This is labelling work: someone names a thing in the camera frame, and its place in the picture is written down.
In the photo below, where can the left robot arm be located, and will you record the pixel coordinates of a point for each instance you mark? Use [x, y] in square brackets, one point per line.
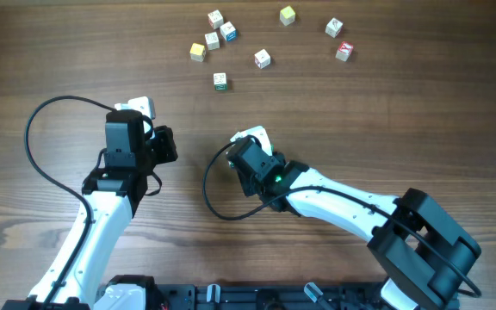
[109, 199]

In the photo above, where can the white block red side middle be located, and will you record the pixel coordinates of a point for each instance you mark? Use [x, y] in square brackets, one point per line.
[262, 59]

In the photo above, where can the red letter block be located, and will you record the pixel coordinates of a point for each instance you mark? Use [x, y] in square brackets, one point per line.
[344, 51]

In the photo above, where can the white block moved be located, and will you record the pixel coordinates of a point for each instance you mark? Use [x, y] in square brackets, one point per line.
[237, 136]

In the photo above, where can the white block red edge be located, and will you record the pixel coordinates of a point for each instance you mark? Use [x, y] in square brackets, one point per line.
[212, 41]

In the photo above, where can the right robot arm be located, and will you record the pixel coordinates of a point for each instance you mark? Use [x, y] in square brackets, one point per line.
[426, 254]

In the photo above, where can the white block green side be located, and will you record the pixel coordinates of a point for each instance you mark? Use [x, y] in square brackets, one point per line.
[220, 81]

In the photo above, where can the white block far right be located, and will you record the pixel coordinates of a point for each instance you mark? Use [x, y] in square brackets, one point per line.
[334, 27]

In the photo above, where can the yellow block left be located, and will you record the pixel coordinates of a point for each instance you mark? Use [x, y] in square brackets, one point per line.
[197, 52]

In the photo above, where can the white block blue side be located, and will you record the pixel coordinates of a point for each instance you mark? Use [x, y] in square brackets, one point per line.
[228, 31]

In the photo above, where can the yellow block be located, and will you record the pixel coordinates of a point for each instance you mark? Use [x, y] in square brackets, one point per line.
[287, 15]
[197, 52]

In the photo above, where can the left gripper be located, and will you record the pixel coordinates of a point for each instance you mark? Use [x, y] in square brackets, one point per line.
[163, 137]

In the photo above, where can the white block red side top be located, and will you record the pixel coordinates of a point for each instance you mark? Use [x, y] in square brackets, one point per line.
[215, 19]

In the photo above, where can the yellow block top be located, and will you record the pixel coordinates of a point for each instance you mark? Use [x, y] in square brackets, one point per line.
[287, 15]

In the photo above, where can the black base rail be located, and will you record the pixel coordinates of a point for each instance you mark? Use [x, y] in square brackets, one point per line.
[357, 296]

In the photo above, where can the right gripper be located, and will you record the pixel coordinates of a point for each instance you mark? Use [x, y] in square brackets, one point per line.
[249, 186]

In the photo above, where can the white block red side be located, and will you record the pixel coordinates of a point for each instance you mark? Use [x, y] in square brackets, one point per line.
[215, 19]
[262, 59]

